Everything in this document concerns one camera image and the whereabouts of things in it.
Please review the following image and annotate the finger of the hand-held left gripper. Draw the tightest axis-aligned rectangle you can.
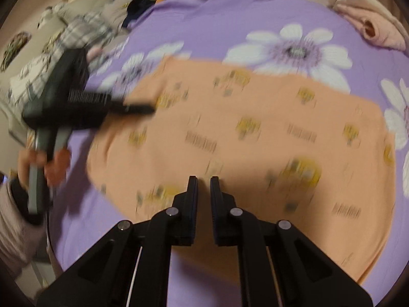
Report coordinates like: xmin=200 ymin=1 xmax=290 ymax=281
xmin=109 ymin=94 xmax=154 ymax=116

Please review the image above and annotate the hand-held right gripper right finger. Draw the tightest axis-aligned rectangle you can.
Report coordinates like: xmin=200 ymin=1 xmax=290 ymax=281
xmin=210 ymin=176 xmax=374 ymax=307

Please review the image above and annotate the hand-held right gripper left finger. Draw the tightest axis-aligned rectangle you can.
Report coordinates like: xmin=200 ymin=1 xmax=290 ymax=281
xmin=36 ymin=176 xmax=199 ymax=307

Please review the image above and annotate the orange printed shirt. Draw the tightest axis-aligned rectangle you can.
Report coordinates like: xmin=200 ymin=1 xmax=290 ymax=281
xmin=87 ymin=56 xmax=397 ymax=285

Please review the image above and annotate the person's left forearm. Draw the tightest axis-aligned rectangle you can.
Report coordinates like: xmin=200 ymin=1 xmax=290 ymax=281
xmin=0 ymin=179 xmax=48 ymax=279

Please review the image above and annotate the person's left hand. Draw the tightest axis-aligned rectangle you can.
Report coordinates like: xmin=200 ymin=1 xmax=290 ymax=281
xmin=17 ymin=149 xmax=71 ymax=188

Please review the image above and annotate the light pink cloth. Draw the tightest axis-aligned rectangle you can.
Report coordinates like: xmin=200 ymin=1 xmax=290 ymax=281
xmin=86 ymin=46 xmax=103 ymax=61

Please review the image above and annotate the grey plaid pillow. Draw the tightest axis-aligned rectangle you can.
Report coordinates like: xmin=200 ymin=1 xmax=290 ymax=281
xmin=9 ymin=11 xmax=112 ymax=103

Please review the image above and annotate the beige pillow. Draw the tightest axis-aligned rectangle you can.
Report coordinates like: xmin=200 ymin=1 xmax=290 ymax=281
xmin=54 ymin=0 xmax=109 ymax=20

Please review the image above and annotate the dark navy cloth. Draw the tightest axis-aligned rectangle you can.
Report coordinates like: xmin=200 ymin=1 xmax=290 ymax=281
xmin=123 ymin=0 xmax=157 ymax=28

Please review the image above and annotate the purple floral bed sheet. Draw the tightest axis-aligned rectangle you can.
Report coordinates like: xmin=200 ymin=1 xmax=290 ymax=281
xmin=48 ymin=0 xmax=409 ymax=307

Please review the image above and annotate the folded pink garment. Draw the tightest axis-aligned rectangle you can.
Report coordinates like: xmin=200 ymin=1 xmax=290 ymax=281
xmin=334 ymin=5 xmax=406 ymax=52

